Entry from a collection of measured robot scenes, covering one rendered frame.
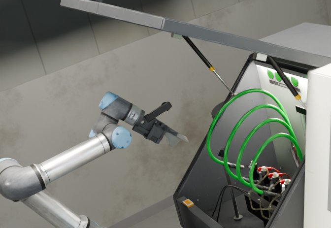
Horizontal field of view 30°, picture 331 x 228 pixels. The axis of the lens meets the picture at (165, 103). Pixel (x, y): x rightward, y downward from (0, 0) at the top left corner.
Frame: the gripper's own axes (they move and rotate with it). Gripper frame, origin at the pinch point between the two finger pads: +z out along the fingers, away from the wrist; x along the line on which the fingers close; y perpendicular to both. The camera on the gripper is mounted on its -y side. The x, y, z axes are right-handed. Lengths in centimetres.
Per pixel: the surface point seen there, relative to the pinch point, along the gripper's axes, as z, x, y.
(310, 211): 46, 30, 1
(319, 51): 30, 4, -55
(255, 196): 39.7, -8.2, 7.6
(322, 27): 36, -26, -71
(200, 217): 24.7, -12.3, 26.2
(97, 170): -1, -201, 55
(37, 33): -82, -176, -9
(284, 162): 56, -39, -11
